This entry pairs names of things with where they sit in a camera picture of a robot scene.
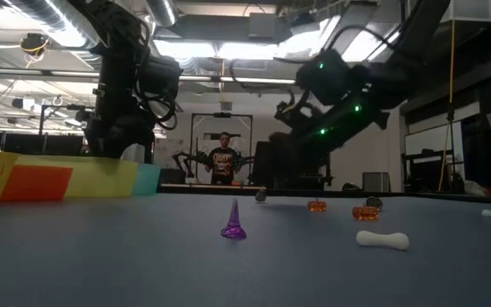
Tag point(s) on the person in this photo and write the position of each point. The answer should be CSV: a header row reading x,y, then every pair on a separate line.
x,y
223,160

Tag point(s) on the white wall board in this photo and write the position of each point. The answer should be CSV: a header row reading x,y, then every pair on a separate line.
x,y
429,138

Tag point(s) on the silver round duct elbow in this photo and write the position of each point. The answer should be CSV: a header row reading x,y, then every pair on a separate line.
x,y
164,10

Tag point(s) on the wooden background table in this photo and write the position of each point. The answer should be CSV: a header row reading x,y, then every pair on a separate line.
x,y
203,187

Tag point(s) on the purple witch hat decoration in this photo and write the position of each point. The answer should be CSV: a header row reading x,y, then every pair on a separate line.
x,y
233,230

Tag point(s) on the black shelf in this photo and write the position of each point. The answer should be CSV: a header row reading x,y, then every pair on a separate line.
x,y
424,175

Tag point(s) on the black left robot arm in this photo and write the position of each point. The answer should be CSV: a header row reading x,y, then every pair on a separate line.
x,y
117,64

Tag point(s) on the teal plastic bin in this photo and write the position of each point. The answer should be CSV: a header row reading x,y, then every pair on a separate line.
x,y
147,179

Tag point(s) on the yellow-green plastic bin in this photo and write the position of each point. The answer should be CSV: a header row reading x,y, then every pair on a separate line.
x,y
100,177

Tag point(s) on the silver spiral ventilation duct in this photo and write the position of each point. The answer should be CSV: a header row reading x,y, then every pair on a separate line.
x,y
58,25

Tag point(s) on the black low partition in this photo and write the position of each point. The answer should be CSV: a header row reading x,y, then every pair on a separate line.
x,y
24,145

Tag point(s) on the white bag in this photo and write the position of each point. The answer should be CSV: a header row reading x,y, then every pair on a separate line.
x,y
475,188

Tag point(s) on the black gantry frame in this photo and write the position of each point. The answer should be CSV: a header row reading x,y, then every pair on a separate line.
x,y
58,106
222,114

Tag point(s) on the black background robot arm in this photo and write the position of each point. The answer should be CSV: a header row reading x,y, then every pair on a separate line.
x,y
247,160
186,157

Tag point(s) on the grey rectangular air duct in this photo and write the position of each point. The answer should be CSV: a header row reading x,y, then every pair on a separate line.
x,y
228,30

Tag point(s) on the orange pumpkin decoration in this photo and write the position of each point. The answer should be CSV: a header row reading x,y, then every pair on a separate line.
x,y
365,213
317,206

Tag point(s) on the black rounded bag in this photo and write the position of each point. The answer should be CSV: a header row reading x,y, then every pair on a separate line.
x,y
351,187

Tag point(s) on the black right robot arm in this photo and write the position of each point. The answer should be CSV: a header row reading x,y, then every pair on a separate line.
x,y
420,25

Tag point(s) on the black tripod stand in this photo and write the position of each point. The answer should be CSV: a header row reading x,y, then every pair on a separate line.
x,y
452,140

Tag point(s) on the grey box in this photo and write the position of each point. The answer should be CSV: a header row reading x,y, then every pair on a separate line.
x,y
376,182

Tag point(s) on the round ceiling device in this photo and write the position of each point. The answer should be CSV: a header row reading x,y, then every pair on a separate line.
x,y
34,42

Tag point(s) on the grey skull decoration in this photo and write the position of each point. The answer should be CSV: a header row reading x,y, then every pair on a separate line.
x,y
261,195
375,201

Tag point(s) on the grey cover sheet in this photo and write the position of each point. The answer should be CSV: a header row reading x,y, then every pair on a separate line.
x,y
134,153

